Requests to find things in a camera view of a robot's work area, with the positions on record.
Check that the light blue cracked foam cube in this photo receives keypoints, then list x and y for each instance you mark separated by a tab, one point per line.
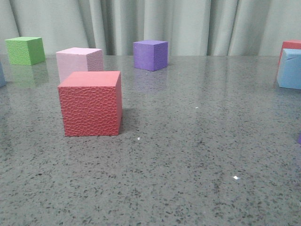
289	71

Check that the purple foam cube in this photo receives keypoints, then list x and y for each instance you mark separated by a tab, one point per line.
151	55

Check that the large red textured foam cube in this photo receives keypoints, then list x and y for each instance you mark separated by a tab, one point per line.
91	103

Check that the pink foam cube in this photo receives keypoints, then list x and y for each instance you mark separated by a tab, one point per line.
78	60

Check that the grey-green curtain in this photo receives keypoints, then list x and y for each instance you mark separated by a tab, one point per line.
191	27

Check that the green foam cube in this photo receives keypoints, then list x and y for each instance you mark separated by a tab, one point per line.
25	50

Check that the red foam cube far right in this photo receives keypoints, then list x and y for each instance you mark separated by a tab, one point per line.
290	44

